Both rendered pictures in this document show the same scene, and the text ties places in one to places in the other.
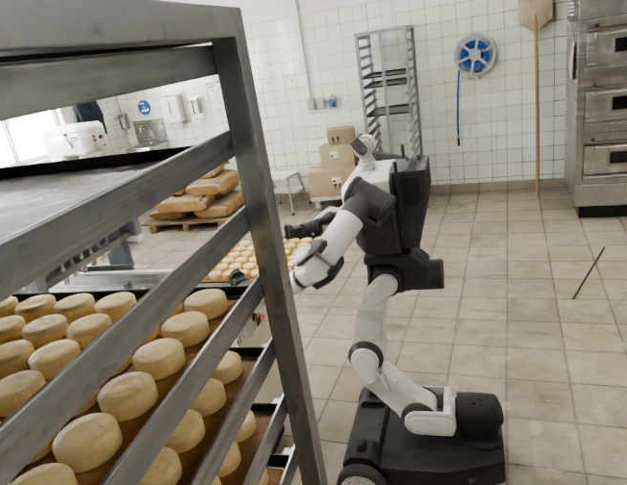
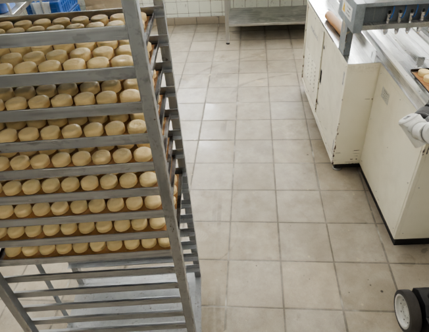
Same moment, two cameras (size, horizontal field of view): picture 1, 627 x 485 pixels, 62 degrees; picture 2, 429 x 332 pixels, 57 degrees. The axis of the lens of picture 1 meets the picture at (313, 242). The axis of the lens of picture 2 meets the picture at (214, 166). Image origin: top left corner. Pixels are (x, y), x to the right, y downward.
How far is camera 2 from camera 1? 0.94 m
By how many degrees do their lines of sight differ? 66
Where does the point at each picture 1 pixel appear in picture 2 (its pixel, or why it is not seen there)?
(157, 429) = (22, 78)
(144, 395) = (43, 69)
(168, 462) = (60, 101)
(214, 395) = (100, 99)
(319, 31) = not seen: outside the picture
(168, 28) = not seen: outside the picture
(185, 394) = (44, 78)
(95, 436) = (20, 68)
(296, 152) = not seen: outside the picture
